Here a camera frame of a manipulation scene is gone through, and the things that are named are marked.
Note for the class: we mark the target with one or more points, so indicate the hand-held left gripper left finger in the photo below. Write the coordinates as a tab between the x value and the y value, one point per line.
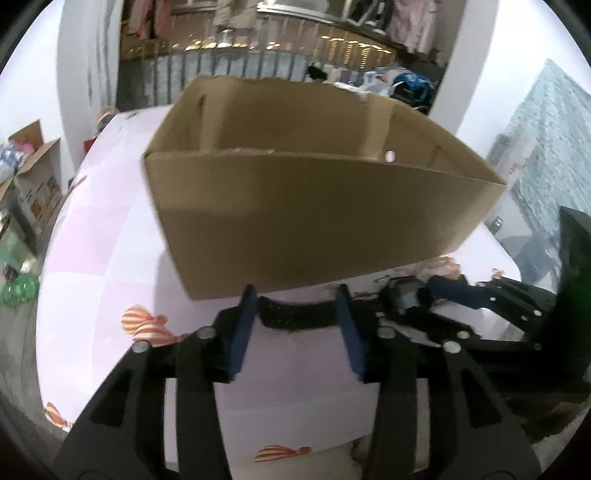
240	337

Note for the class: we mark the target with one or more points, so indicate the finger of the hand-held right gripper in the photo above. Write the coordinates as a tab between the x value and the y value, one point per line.
455	293
498	346

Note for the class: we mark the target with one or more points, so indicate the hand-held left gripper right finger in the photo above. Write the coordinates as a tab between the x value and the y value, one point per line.
352	341

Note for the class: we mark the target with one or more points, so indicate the black wrist watch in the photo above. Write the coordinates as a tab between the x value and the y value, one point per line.
295	316

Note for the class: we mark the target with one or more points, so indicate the large brown cardboard box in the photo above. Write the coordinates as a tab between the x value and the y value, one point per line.
300	221

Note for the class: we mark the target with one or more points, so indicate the pink printed tablecloth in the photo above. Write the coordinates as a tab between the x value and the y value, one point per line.
115	240

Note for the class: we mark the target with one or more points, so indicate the teal patterned curtain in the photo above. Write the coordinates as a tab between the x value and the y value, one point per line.
545	147

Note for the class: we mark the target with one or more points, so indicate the wheelchair with blue bag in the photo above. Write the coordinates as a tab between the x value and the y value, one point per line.
413	90

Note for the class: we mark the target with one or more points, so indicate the white plastic bag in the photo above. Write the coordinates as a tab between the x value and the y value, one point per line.
376	82

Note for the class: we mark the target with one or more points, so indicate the green plastic bottle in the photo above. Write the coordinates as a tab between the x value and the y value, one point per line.
18	288

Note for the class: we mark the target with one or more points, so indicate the open cardboard box with clothes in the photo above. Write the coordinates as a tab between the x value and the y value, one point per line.
41	194

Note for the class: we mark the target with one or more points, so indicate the hanging pale pink garment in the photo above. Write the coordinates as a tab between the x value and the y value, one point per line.
413	23

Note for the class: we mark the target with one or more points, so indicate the metal balcony railing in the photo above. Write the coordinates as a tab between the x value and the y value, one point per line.
277	60

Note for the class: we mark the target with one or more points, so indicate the hanging beige coat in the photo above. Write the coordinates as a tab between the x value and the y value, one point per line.
233	11

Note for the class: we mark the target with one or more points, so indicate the hanging pink red garment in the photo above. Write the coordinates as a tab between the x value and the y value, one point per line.
147	16

